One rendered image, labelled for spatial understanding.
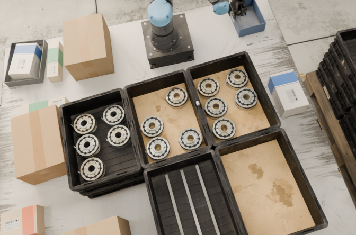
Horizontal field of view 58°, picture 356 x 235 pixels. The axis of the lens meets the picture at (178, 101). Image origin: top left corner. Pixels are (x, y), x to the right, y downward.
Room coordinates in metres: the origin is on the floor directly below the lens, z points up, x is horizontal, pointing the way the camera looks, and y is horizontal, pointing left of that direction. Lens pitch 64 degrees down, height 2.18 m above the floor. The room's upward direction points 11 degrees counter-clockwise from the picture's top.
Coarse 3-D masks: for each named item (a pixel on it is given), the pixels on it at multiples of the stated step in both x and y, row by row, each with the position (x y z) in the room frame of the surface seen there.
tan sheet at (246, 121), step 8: (224, 72) 0.78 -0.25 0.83; (224, 80) 0.73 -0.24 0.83; (248, 80) 0.71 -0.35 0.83; (208, 88) 0.71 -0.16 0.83; (224, 88) 0.69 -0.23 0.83; (200, 96) 0.67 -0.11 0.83; (216, 96) 0.66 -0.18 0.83; (224, 96) 0.65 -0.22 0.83; (232, 96) 0.64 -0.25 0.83; (232, 104) 0.60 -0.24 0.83; (256, 104) 0.58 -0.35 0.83; (232, 112) 0.56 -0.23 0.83; (240, 112) 0.55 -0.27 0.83; (248, 112) 0.55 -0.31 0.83; (256, 112) 0.54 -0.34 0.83; (208, 120) 0.55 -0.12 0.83; (232, 120) 0.52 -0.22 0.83; (240, 120) 0.52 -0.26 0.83; (248, 120) 0.51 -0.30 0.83; (256, 120) 0.50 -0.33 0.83; (264, 120) 0.49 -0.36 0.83; (224, 128) 0.49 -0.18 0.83; (240, 128) 0.48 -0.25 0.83; (248, 128) 0.47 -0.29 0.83; (256, 128) 0.46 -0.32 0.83
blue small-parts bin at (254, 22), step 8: (248, 0) 1.26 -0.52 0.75; (248, 8) 1.24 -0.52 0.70; (256, 8) 1.19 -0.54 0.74; (248, 16) 1.18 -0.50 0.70; (256, 16) 1.17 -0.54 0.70; (240, 24) 1.14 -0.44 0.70; (248, 24) 1.13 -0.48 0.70; (256, 24) 1.11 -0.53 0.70; (264, 24) 1.06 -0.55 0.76; (240, 32) 1.05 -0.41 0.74; (248, 32) 1.06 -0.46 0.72; (256, 32) 1.06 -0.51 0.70
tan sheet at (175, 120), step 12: (180, 84) 0.76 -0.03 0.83; (144, 96) 0.73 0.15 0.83; (156, 96) 0.72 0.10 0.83; (144, 108) 0.67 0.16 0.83; (156, 108) 0.66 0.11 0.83; (168, 108) 0.65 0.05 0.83; (192, 108) 0.62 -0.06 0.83; (168, 120) 0.58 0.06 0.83; (180, 120) 0.57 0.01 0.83; (192, 120) 0.56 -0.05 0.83; (168, 132) 0.53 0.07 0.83; (180, 132) 0.51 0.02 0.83; (204, 144) 0.44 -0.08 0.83; (168, 156) 0.42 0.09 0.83
